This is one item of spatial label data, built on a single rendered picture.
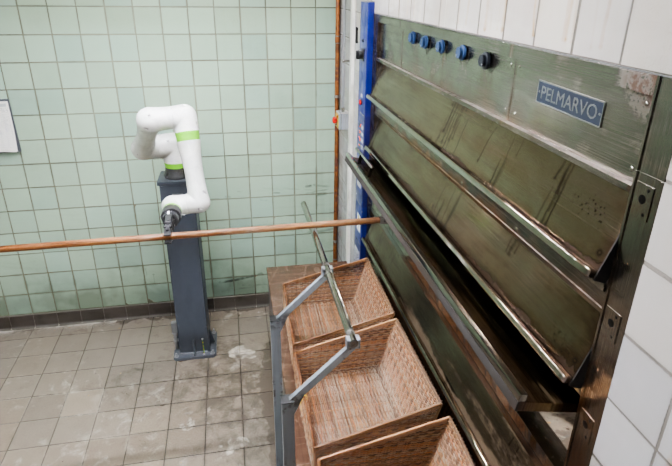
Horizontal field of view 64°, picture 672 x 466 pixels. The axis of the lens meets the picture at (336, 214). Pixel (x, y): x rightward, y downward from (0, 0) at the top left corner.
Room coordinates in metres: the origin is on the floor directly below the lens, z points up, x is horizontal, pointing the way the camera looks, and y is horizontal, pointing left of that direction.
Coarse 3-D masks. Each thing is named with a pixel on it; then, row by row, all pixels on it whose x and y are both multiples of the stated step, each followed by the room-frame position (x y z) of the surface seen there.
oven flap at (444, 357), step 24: (384, 240) 2.45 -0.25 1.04; (384, 264) 2.33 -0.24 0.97; (408, 288) 2.03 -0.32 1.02; (408, 312) 1.94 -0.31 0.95; (432, 312) 1.78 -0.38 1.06; (432, 336) 1.71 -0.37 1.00; (432, 360) 1.63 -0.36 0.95; (456, 360) 1.52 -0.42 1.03; (456, 384) 1.46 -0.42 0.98; (480, 384) 1.37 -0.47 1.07; (456, 408) 1.38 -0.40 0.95; (480, 408) 1.31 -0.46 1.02; (480, 432) 1.26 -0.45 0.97; (504, 432) 1.19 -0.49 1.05; (480, 456) 1.19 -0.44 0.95; (504, 456) 1.14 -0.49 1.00; (528, 456) 1.08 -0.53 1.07
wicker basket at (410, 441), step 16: (448, 416) 1.45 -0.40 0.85; (400, 432) 1.42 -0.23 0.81; (416, 432) 1.42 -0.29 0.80; (432, 432) 1.43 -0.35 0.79; (448, 432) 1.43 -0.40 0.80; (352, 448) 1.39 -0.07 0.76; (368, 448) 1.39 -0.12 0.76; (384, 448) 1.41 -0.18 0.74; (400, 448) 1.41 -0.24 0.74; (416, 448) 1.43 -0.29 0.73; (432, 448) 1.44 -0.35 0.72; (448, 448) 1.38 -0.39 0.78; (464, 448) 1.31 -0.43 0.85; (320, 464) 1.35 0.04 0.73; (336, 464) 1.38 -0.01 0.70; (352, 464) 1.39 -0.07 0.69; (368, 464) 1.40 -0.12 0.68; (384, 464) 1.41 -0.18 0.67; (400, 464) 1.42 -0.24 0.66; (416, 464) 1.43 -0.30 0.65; (432, 464) 1.42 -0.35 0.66; (448, 464) 1.35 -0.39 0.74; (464, 464) 1.28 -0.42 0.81
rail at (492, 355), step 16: (352, 160) 2.52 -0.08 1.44; (384, 208) 1.94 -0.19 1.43; (400, 224) 1.77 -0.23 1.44; (432, 272) 1.42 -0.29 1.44; (448, 288) 1.33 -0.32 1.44; (464, 320) 1.18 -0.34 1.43; (480, 336) 1.10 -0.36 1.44; (496, 352) 1.04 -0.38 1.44; (496, 368) 1.00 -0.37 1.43; (512, 384) 0.93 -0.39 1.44
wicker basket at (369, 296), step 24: (360, 264) 2.61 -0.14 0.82; (288, 288) 2.54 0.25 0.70; (360, 288) 2.56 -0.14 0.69; (312, 312) 2.48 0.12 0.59; (336, 312) 2.48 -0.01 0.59; (360, 312) 2.45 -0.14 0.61; (384, 312) 2.17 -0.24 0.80; (288, 336) 2.24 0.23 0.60; (312, 336) 2.26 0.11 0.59; (336, 336) 2.04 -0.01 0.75; (360, 336) 2.06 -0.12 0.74; (384, 336) 2.08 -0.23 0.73
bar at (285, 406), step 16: (304, 208) 2.54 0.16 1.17; (320, 256) 2.03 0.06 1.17; (336, 288) 1.76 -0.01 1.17; (336, 304) 1.66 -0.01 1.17; (272, 320) 1.87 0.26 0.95; (272, 336) 1.86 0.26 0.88; (352, 336) 1.46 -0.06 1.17; (272, 352) 1.86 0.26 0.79; (272, 368) 1.87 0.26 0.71; (320, 368) 1.45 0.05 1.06; (304, 384) 1.43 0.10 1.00; (288, 400) 1.41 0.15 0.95; (288, 416) 1.40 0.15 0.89; (288, 432) 1.40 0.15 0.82; (288, 448) 1.40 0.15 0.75; (288, 464) 1.40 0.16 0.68
